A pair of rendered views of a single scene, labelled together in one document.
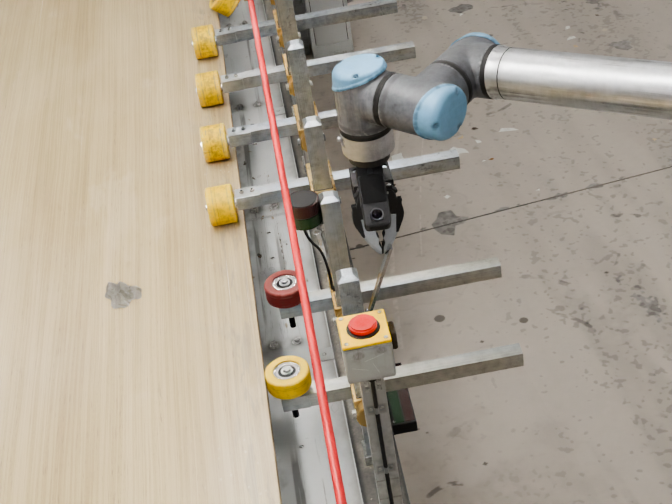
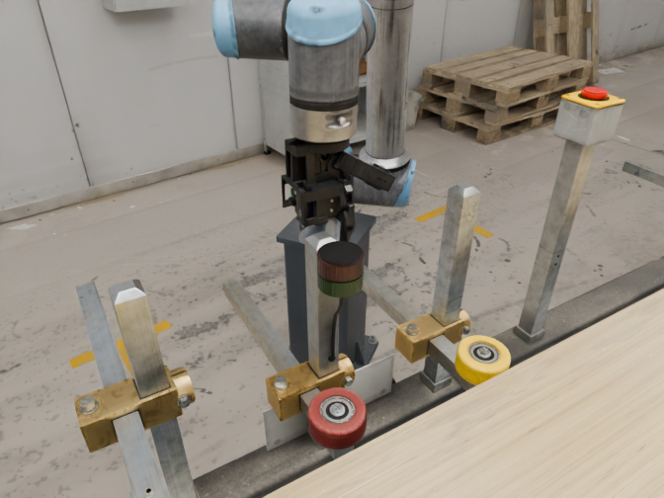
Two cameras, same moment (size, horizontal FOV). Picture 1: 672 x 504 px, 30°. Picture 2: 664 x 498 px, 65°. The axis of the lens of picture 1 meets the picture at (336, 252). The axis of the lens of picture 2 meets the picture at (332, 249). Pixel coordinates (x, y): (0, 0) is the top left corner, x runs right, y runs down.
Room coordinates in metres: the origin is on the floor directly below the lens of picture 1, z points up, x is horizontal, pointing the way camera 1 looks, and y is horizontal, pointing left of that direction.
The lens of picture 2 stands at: (2.13, 0.52, 1.47)
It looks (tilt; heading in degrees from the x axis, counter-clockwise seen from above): 33 degrees down; 241
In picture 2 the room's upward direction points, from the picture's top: straight up
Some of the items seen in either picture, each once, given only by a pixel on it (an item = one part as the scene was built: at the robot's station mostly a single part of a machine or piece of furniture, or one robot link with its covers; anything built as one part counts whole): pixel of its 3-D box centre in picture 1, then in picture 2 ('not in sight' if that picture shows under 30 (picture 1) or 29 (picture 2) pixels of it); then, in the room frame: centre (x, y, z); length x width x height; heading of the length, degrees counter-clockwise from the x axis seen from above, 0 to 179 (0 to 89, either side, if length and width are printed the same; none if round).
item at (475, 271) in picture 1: (389, 288); (278, 354); (1.90, -0.09, 0.84); 0.43 x 0.03 x 0.04; 92
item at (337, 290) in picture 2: (305, 215); (340, 277); (1.86, 0.04, 1.08); 0.06 x 0.06 x 0.02
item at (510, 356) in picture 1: (401, 378); (402, 314); (1.65, -0.08, 0.84); 0.44 x 0.03 x 0.04; 92
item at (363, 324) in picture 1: (363, 326); (594, 95); (1.35, -0.02, 1.22); 0.04 x 0.04 x 0.02
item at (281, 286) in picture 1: (288, 303); (337, 434); (1.90, 0.11, 0.85); 0.08 x 0.08 x 0.11
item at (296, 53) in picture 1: (311, 139); not in sight; (2.36, 0.01, 0.93); 0.04 x 0.04 x 0.48; 2
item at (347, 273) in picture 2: (303, 204); (340, 260); (1.86, 0.04, 1.10); 0.06 x 0.06 x 0.02
